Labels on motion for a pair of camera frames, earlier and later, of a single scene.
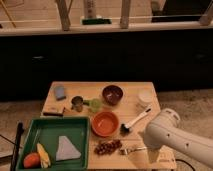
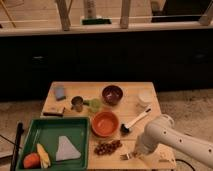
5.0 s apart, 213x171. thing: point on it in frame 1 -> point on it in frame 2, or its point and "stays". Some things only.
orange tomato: [32, 160] stays
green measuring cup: [94, 104] stays
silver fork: [132, 149] -> [127, 156]
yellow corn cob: [44, 157] stays
